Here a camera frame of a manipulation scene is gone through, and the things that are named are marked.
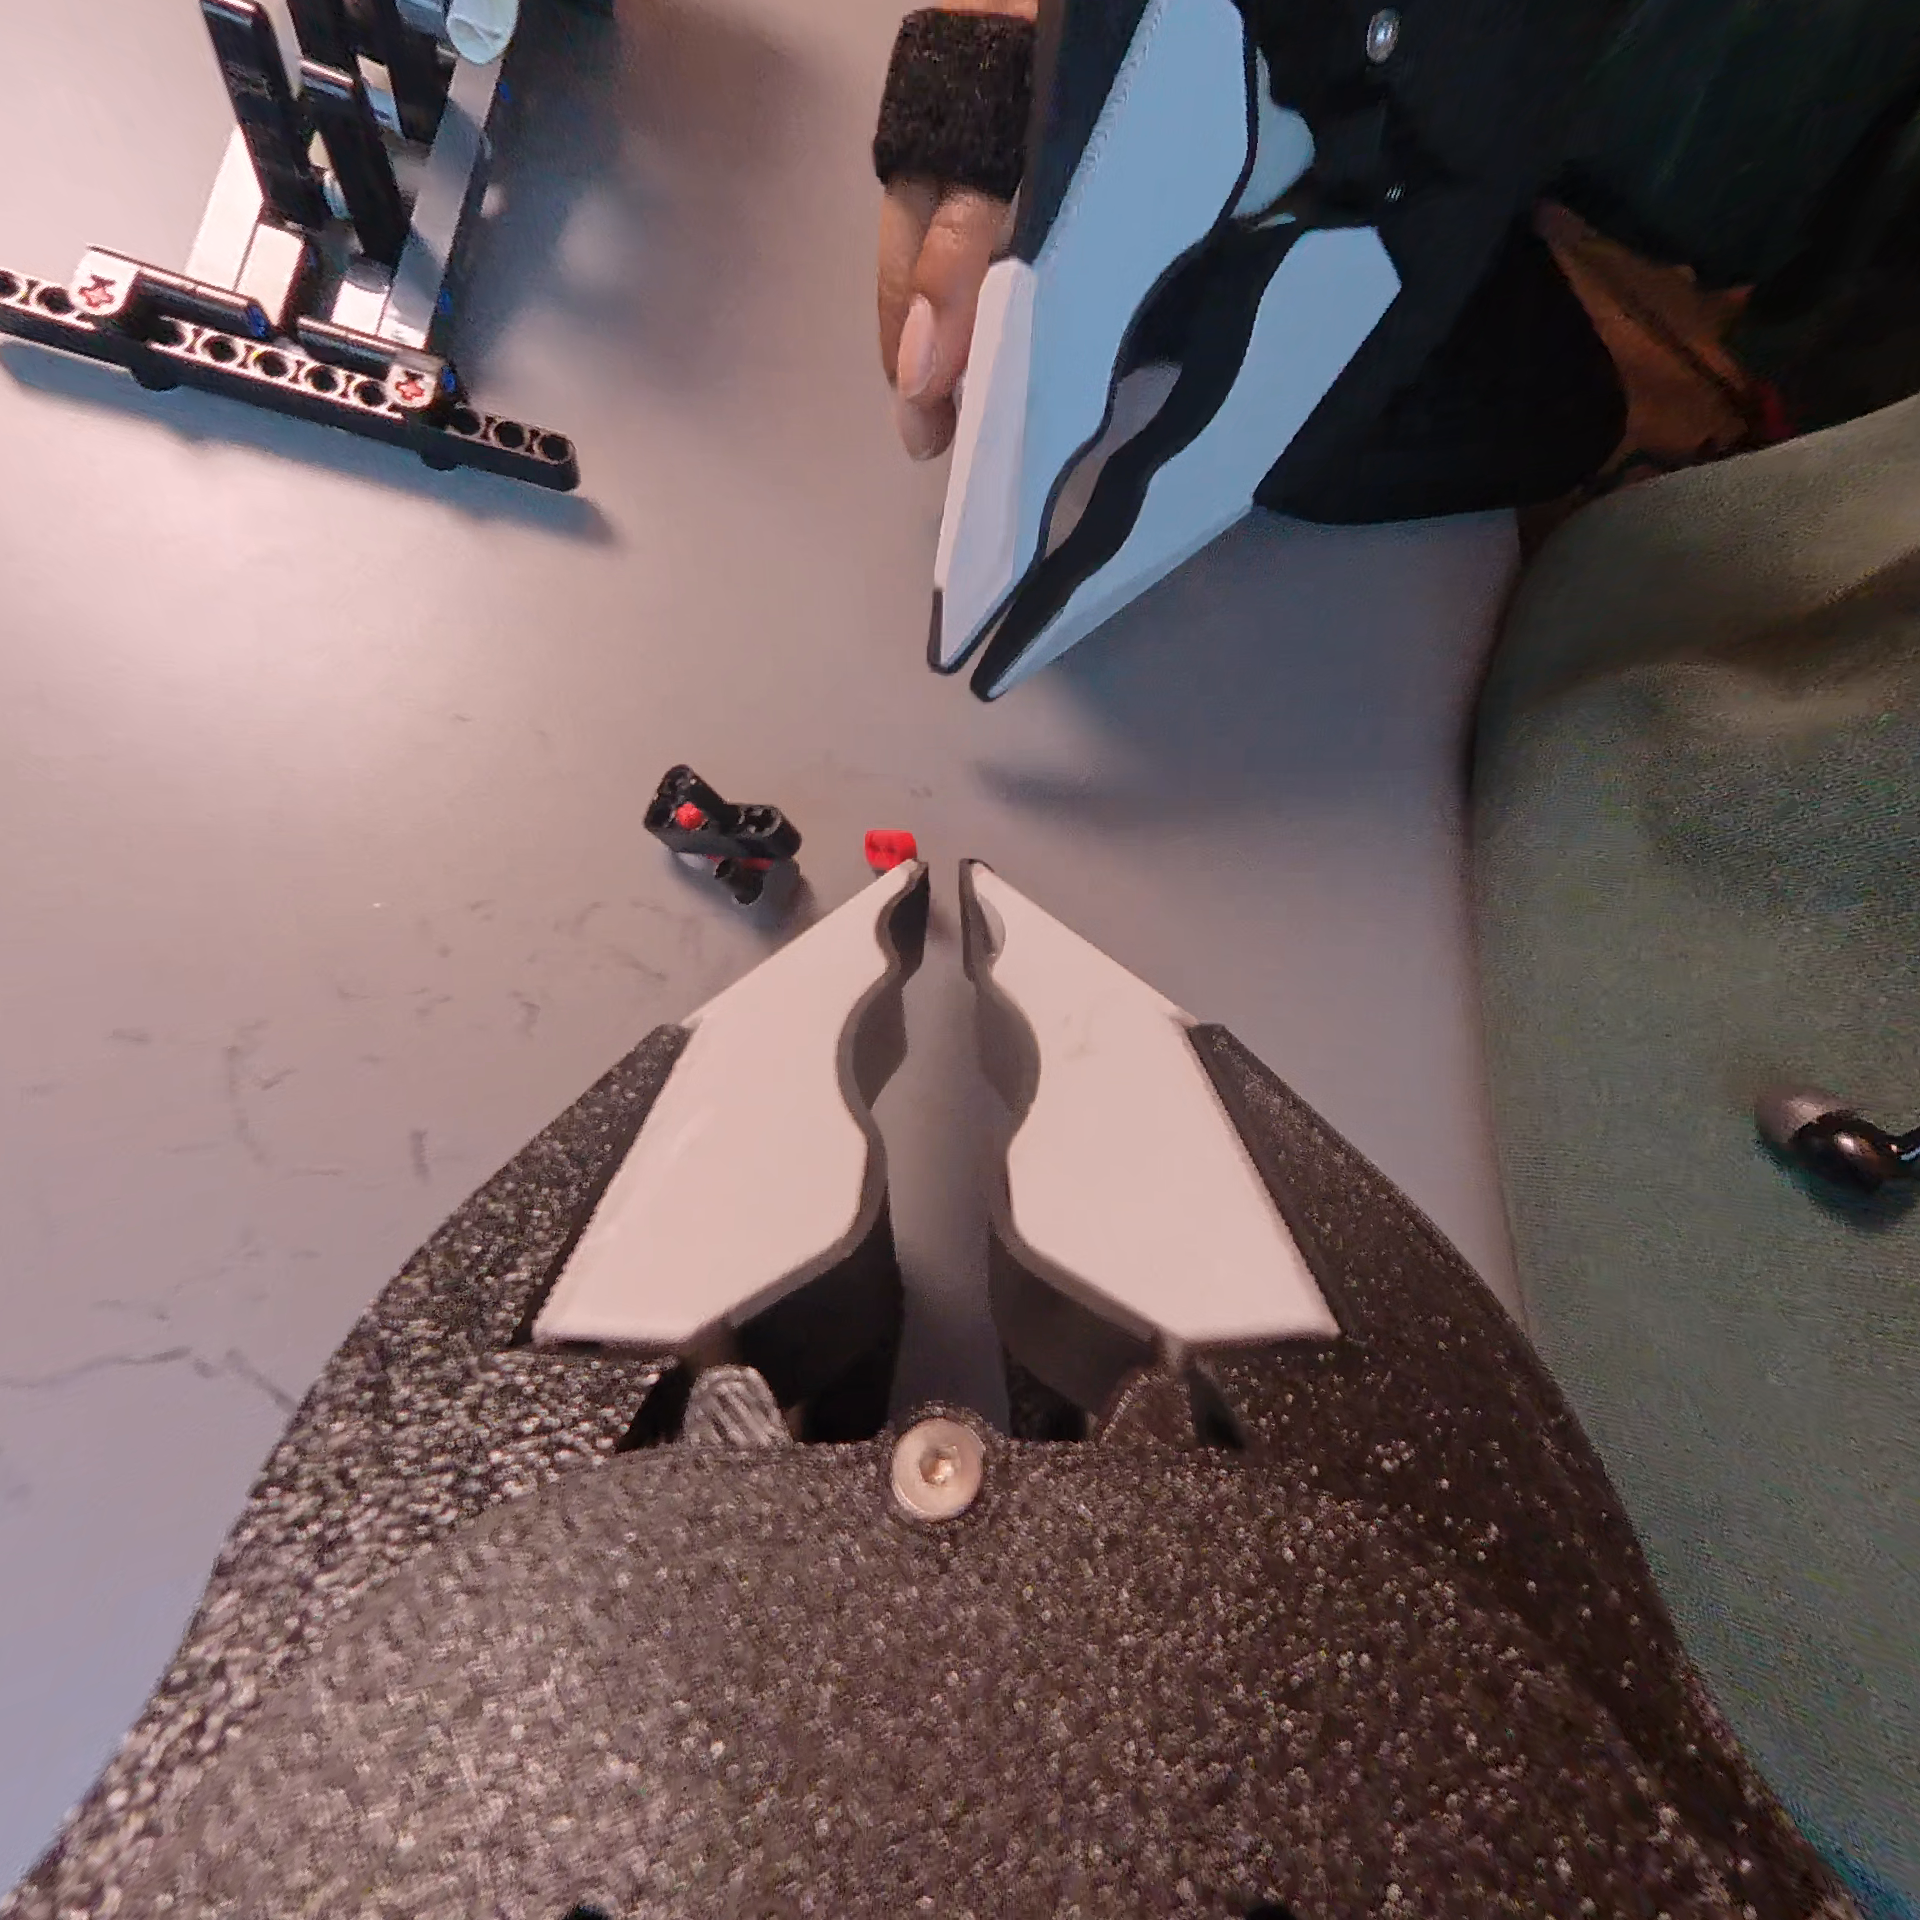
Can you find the small black red lego assembly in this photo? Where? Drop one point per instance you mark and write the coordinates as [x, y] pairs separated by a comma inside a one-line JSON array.
[[744, 821]]

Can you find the grey desk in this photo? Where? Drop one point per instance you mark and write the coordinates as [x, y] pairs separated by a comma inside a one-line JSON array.
[[374, 674]]

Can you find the brick vehicle model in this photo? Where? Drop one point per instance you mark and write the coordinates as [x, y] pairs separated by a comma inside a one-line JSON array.
[[269, 346]]

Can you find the small red liftarm brick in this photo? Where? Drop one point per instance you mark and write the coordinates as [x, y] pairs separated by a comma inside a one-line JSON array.
[[886, 848]]

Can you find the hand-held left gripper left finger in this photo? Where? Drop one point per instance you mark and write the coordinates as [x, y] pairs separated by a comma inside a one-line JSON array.
[[704, 1184]]

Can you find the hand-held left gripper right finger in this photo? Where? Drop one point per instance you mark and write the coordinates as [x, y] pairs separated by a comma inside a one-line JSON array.
[[1154, 1184]]

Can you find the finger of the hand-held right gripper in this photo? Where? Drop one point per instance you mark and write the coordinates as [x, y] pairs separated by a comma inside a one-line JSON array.
[[1124, 149], [1290, 346]]

